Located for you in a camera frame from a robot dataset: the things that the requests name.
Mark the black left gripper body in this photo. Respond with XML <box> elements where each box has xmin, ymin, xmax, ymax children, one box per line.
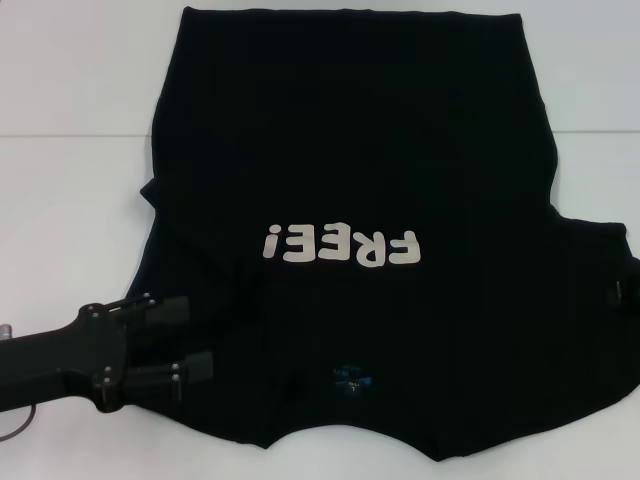
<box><xmin>0</xmin><ymin>302</ymin><xmax>132</xmax><ymax>415</ymax></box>

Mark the black shirt with FREE print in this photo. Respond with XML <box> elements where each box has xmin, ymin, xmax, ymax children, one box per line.
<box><xmin>99</xmin><ymin>5</ymin><xmax>640</xmax><ymax>449</ymax></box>

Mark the left arm connector cable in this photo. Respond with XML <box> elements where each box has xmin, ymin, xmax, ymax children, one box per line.
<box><xmin>0</xmin><ymin>322</ymin><xmax>40</xmax><ymax>437</ymax></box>

